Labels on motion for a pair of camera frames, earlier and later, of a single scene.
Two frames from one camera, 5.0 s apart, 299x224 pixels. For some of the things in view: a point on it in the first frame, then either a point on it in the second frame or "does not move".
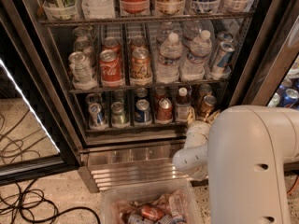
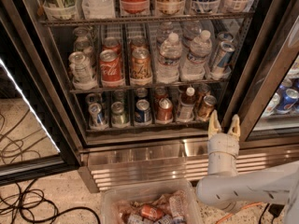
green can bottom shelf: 118,113 does not move
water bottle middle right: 200,50 does not move
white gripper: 198,131 to 223,144
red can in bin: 152,212 does not move
